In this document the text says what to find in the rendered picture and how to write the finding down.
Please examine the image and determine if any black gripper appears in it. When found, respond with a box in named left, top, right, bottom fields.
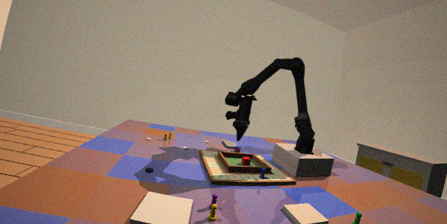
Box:
left=233, top=108, right=251, bottom=141

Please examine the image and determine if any red die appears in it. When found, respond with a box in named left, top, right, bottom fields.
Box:
left=241, top=157, right=251, bottom=166

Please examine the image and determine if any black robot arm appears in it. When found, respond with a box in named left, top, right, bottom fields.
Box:
left=225, top=57, right=315, bottom=155

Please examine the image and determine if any purple pawn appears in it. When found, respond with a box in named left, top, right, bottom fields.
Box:
left=209, top=193, right=218, bottom=208

